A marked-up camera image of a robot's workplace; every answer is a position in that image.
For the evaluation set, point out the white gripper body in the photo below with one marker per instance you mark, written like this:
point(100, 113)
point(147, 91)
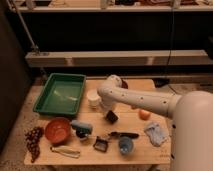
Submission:
point(107, 105)

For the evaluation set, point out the black eraser block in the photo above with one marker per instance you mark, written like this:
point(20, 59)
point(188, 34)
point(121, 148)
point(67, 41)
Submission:
point(111, 117)

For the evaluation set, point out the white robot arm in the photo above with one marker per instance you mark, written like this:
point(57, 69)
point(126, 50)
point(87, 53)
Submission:
point(191, 115)

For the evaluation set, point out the white cup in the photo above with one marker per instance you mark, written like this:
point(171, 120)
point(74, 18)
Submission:
point(93, 98)

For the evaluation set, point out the dark red bowl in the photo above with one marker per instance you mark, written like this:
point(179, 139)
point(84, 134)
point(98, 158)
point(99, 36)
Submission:
point(124, 84)

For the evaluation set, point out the teal stapler tool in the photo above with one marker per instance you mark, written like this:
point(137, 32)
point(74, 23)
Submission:
point(82, 129)

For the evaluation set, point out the yellow red apple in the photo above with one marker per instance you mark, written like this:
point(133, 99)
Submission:
point(144, 115)

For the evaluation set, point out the small dark square box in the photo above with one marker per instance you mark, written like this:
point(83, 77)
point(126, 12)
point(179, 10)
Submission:
point(100, 144)

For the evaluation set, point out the green plastic tray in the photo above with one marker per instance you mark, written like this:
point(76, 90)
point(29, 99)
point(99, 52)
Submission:
point(61, 95)

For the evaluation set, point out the blue cup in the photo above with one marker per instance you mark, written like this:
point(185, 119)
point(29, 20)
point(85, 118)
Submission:
point(125, 145)

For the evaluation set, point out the orange bowl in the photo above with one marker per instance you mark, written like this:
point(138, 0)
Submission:
point(58, 130)

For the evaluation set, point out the blue grey cloth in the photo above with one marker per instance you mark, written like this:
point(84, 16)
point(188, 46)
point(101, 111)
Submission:
point(157, 135)

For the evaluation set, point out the dark grape bunch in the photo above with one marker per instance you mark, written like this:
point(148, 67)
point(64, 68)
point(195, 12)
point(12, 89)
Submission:
point(32, 138)

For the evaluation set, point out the metal pole stand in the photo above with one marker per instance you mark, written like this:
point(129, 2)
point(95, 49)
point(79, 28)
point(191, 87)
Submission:
point(35, 49)

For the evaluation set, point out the white lower shelf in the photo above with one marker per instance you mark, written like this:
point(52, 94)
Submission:
point(118, 58)

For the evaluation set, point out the black handled tool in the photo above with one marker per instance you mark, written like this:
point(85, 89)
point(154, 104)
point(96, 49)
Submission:
point(116, 134)

